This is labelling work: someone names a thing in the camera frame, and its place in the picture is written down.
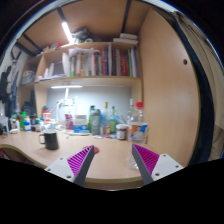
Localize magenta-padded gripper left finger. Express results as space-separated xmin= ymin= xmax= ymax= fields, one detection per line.
xmin=44 ymin=144 xmax=96 ymax=188

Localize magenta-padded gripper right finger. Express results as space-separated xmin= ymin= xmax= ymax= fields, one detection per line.
xmin=131 ymin=143 xmax=185 ymax=186

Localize clear plastic bottle red cap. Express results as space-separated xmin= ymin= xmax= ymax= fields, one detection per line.
xmin=126 ymin=101 xmax=150 ymax=170

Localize black mug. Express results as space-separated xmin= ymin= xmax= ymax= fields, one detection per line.
xmin=38 ymin=129 xmax=60 ymax=151

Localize blue and white box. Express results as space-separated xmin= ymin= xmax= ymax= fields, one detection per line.
xmin=73 ymin=114 xmax=89 ymax=134

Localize pink packet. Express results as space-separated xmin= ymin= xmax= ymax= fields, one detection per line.
xmin=64 ymin=113 xmax=74 ymax=131

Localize red-lidded white jar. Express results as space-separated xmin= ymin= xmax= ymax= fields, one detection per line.
xmin=42 ymin=110 xmax=52 ymax=125

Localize grey shaker bottle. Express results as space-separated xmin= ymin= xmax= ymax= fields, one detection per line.
xmin=90 ymin=108 xmax=102 ymax=136

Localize blue and white small bottle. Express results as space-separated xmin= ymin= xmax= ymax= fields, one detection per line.
xmin=23 ymin=116 xmax=32 ymax=132

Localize green bottle behind shaker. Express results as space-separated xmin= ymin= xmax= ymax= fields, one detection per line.
xmin=87 ymin=105 xmax=96 ymax=133

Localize clear glass bottle yellow cap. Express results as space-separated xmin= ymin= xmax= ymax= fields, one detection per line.
xmin=100 ymin=101 xmax=111 ymax=136

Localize green plastic bottle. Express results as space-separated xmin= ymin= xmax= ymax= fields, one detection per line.
xmin=18 ymin=111 xmax=28 ymax=132

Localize green glass bottle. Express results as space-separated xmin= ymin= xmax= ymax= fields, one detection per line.
xmin=109 ymin=105 xmax=118 ymax=135

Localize white under-shelf light strip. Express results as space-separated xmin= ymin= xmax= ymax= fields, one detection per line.
xmin=50 ymin=84 xmax=84 ymax=90

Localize hanging dark clothes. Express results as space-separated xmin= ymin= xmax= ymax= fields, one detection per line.
xmin=0 ymin=49 xmax=21 ymax=114

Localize wooden shelf unit with books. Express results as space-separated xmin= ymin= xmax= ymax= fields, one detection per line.
xmin=18 ymin=32 xmax=143 ymax=89

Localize bright ceiling light tube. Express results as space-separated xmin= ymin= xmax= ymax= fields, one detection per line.
xmin=61 ymin=21 xmax=75 ymax=44

